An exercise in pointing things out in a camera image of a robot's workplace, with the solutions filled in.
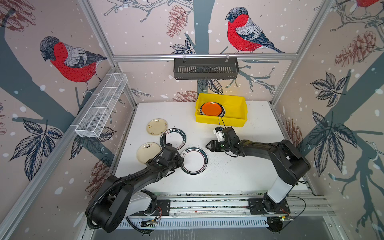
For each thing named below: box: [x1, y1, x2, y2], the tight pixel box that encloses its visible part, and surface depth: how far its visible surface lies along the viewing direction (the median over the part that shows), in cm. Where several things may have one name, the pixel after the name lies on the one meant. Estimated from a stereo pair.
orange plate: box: [202, 102, 222, 117], surface depth 113 cm
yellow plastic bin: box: [195, 93, 248, 127], surface depth 116 cm
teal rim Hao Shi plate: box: [159, 128, 187, 151], surface depth 103 cm
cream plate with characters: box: [146, 118, 168, 136], surface depth 109 cm
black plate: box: [220, 104, 226, 117], surface depth 112 cm
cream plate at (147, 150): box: [136, 142, 162, 164], surface depth 97 cm
